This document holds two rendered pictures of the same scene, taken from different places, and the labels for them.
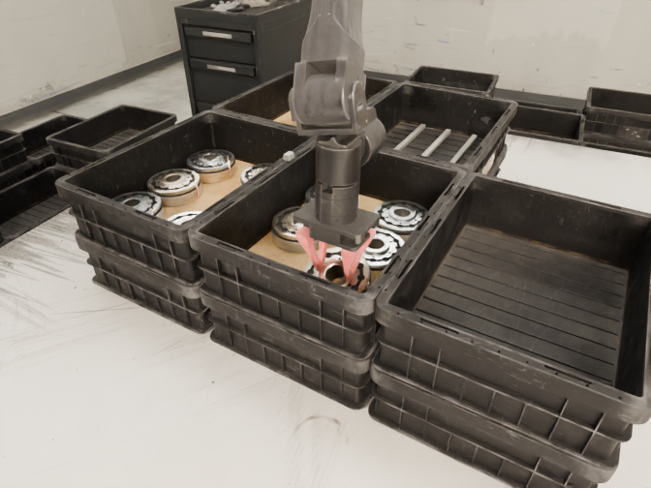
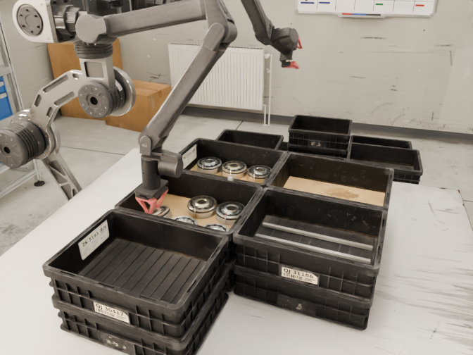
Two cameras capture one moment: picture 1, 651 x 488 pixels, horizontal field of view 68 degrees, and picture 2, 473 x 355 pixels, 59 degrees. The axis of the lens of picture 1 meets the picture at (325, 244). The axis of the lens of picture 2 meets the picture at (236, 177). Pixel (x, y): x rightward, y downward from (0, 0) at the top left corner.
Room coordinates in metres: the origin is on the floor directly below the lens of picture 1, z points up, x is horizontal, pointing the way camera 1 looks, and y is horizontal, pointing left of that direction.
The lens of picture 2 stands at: (0.65, -1.20, 1.63)
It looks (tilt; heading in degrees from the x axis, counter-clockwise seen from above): 28 degrees down; 82
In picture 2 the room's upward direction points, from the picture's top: straight up
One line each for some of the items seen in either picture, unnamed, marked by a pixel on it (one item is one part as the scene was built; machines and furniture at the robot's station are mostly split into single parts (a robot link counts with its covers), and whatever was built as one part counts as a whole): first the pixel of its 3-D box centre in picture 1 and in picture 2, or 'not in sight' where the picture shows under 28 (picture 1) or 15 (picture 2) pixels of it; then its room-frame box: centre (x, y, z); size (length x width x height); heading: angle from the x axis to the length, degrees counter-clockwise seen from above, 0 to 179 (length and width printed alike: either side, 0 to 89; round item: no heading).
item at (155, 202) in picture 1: (132, 205); (209, 163); (0.76, 0.35, 0.86); 0.10 x 0.10 x 0.01
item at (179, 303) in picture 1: (210, 232); not in sight; (0.82, 0.24, 0.76); 0.40 x 0.30 x 0.12; 150
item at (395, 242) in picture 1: (374, 247); (181, 225); (0.64, -0.08, 0.86); 0.10 x 0.10 x 0.01
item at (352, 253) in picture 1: (342, 249); (150, 201); (0.54, -0.02, 0.92); 0.07 x 0.07 x 0.09; 60
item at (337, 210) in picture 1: (336, 202); (151, 180); (0.55, -0.02, 0.99); 0.10 x 0.07 x 0.07; 60
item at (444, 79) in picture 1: (446, 122); not in sight; (2.39, -0.62, 0.37); 0.40 x 0.30 x 0.45; 65
